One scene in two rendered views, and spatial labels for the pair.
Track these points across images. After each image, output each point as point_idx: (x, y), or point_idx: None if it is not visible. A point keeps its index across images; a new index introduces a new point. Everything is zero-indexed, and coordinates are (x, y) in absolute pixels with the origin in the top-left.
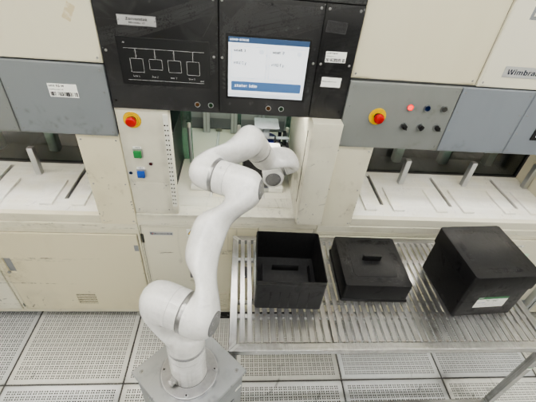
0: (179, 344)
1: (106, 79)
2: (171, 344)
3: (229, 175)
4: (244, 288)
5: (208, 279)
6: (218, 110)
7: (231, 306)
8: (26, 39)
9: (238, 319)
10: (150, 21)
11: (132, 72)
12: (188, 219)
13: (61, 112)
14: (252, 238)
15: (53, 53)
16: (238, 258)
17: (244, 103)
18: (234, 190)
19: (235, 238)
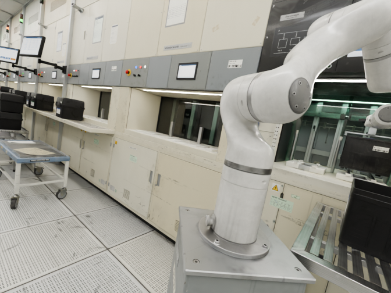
0: (242, 138)
1: (260, 55)
2: (233, 136)
3: (355, 3)
4: (325, 226)
5: (307, 57)
6: (335, 70)
7: (305, 227)
8: (230, 39)
9: (312, 242)
10: (300, 15)
11: (277, 48)
12: (277, 172)
13: (228, 77)
14: (340, 210)
15: (238, 45)
16: (321, 212)
17: (362, 61)
18: (359, 4)
19: (319, 203)
